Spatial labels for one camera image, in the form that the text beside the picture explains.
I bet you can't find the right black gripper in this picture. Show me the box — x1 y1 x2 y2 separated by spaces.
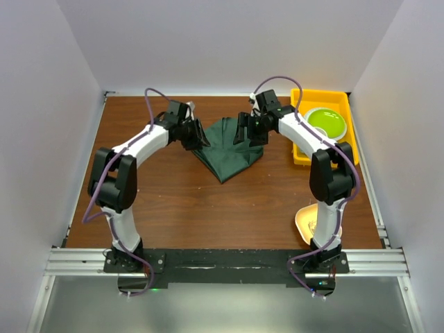
234 112 273 147

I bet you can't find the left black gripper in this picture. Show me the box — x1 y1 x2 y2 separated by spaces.
178 117 210 151

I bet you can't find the dark green cloth napkin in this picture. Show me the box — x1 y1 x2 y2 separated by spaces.
192 117 264 184

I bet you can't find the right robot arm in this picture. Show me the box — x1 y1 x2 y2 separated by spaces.
233 89 360 273

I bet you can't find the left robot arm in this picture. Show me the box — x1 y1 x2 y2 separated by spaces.
82 100 210 272

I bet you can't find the yellow plastic bin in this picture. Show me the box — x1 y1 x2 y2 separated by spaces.
291 88 359 166

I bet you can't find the white blue mug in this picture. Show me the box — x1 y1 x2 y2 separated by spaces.
314 127 328 142

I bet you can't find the green plate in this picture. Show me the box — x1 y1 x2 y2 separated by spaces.
304 108 348 141

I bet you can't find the cream square bowl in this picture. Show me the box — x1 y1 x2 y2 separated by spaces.
295 202 342 248

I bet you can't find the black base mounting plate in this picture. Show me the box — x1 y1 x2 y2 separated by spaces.
103 248 348 289

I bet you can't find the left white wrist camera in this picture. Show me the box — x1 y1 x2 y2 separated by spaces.
184 101 195 122

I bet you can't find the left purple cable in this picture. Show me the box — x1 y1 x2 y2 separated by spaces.
81 87 154 298

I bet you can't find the aluminium frame rail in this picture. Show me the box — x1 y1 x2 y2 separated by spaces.
26 92 426 333

